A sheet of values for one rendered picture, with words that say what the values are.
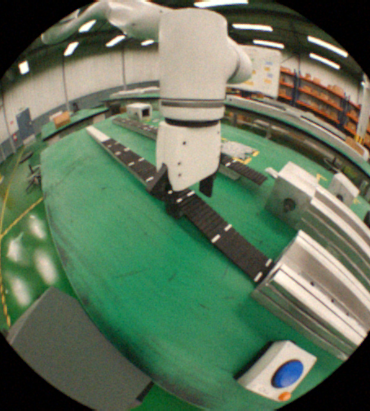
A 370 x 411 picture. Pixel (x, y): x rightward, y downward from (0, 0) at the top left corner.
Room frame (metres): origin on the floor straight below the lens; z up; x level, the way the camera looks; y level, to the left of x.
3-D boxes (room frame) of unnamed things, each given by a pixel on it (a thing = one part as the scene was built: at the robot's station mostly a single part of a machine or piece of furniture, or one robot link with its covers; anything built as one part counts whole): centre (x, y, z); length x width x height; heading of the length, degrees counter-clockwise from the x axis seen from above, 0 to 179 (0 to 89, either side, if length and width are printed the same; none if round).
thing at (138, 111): (1.02, 0.28, 0.83); 0.11 x 0.10 x 0.10; 132
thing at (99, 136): (0.59, 0.31, 0.79); 0.96 x 0.04 x 0.03; 42
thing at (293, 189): (0.23, -0.24, 0.83); 0.12 x 0.09 x 0.10; 132
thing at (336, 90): (7.09, -7.13, 1.59); 2.83 x 0.98 x 3.17; 48
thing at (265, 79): (3.19, -1.04, 0.97); 1.50 x 0.50 x 1.95; 48
